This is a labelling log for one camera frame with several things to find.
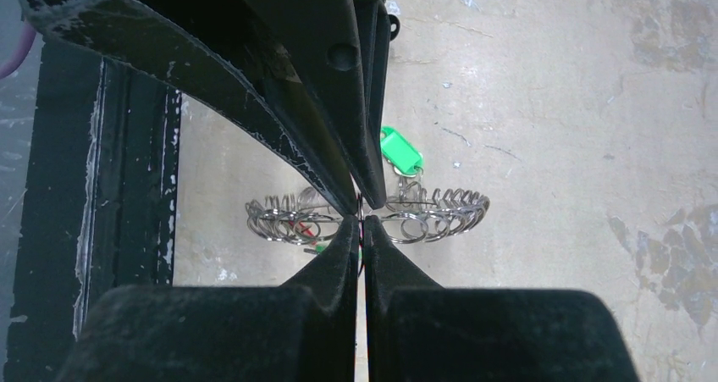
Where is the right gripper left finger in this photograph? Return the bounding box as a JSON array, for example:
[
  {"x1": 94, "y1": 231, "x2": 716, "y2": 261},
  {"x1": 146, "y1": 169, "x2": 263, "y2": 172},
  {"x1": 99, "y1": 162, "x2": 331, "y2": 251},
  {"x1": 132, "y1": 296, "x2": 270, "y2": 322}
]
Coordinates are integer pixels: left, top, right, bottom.
[{"x1": 58, "y1": 217, "x2": 360, "y2": 381}]

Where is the red key tag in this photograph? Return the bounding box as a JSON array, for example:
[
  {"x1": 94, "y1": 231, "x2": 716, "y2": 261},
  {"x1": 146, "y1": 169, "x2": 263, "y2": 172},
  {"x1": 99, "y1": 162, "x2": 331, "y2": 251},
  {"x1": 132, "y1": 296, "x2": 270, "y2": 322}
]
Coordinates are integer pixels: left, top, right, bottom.
[{"x1": 291, "y1": 221, "x2": 314, "y2": 241}]

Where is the metal disc with keyrings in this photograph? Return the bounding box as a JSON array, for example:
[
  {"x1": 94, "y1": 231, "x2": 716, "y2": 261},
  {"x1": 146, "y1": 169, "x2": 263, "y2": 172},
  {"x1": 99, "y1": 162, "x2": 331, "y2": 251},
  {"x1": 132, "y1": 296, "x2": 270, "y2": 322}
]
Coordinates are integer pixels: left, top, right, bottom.
[{"x1": 245, "y1": 180, "x2": 491, "y2": 246}]

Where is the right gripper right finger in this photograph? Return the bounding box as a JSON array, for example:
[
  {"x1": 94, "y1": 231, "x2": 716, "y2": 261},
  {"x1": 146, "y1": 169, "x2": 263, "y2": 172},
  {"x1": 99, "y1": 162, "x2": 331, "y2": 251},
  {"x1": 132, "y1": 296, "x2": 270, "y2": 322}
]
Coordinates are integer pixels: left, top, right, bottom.
[{"x1": 363, "y1": 216, "x2": 638, "y2": 381}]

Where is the black base beam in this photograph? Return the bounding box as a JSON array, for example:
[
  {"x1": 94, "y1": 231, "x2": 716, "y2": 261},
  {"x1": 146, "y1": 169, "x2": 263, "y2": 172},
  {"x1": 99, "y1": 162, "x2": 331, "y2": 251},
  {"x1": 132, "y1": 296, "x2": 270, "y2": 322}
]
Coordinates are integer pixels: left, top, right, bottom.
[{"x1": 1, "y1": 42, "x2": 183, "y2": 381}]

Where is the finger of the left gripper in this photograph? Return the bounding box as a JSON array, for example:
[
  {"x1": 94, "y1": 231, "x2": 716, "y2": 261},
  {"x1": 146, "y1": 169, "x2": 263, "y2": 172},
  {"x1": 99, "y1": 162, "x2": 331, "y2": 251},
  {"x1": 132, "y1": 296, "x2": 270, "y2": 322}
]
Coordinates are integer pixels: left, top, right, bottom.
[
  {"x1": 19, "y1": 0, "x2": 356, "y2": 215},
  {"x1": 243, "y1": 0, "x2": 391, "y2": 210}
]

